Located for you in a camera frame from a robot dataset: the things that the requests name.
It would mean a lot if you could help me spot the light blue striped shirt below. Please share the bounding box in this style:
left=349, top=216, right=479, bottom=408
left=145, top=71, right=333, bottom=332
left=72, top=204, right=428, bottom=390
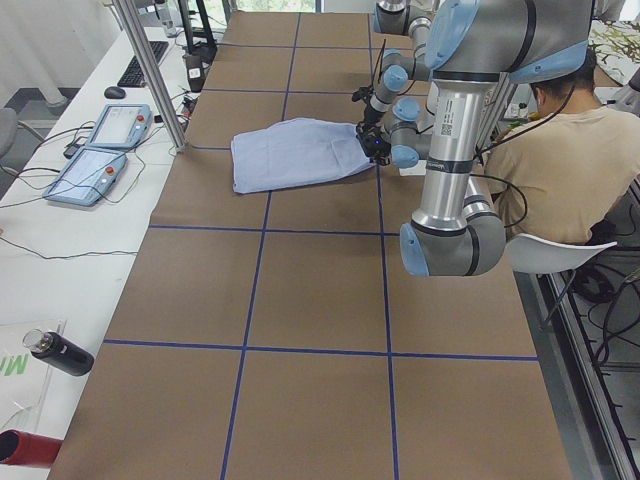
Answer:
left=231, top=118, right=372, bottom=194

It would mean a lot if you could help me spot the black water bottle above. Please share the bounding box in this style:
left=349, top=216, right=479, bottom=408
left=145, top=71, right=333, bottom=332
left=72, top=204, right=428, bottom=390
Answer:
left=22, top=329, right=94, bottom=376

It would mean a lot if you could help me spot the upper blue teach pendant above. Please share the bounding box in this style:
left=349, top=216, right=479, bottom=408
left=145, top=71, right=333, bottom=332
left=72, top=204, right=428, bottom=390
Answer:
left=85, top=104, right=153, bottom=150

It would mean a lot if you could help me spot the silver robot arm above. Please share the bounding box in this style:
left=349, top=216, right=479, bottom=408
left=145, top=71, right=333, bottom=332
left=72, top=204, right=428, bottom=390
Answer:
left=359, top=1, right=439, bottom=131
left=357, top=1, right=593, bottom=276

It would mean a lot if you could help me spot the aluminium frame post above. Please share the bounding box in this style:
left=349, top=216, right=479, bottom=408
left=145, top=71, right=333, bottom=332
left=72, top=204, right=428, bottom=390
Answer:
left=113, top=0, right=186, bottom=152

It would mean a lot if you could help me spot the black computer mouse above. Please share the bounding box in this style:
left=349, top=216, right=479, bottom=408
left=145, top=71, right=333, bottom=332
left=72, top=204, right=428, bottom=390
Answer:
left=103, top=86, right=126, bottom=100

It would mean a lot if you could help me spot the blue teach pendant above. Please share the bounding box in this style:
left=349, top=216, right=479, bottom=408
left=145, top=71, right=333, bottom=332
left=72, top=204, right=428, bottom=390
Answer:
left=85, top=104, right=153, bottom=150
left=42, top=147, right=127, bottom=207

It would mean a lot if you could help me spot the person in beige shirt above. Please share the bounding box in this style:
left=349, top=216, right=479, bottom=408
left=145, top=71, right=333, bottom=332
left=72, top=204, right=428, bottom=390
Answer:
left=485, top=51, right=639, bottom=244

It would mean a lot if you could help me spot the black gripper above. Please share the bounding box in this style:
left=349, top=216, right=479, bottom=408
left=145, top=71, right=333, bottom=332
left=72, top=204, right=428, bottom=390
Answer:
left=356, top=124, right=391, bottom=165
left=360, top=104, right=385, bottom=131

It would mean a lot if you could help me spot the lower blue teach pendant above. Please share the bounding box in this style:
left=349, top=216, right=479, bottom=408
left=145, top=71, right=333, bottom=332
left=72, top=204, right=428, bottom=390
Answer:
left=42, top=147, right=127, bottom=207

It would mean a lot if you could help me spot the black keyboard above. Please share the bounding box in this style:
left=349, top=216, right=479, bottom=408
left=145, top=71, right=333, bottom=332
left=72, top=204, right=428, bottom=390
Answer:
left=117, top=40, right=170, bottom=89

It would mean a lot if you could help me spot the white plastic chair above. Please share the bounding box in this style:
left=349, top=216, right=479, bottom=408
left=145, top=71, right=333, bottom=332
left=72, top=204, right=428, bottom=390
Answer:
left=503, top=233, right=619, bottom=331

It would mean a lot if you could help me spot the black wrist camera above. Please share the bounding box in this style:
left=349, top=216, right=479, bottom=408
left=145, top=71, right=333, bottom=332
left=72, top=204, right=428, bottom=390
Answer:
left=351, top=85, right=374, bottom=103

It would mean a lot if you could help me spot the white paper green print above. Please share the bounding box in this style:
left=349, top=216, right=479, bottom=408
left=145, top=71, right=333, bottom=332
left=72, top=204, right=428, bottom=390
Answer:
left=1, top=318, right=67, bottom=438

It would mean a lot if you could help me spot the red cylinder bottle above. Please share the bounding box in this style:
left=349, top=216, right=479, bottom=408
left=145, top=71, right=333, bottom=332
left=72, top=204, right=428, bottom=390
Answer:
left=1, top=429, right=63, bottom=468

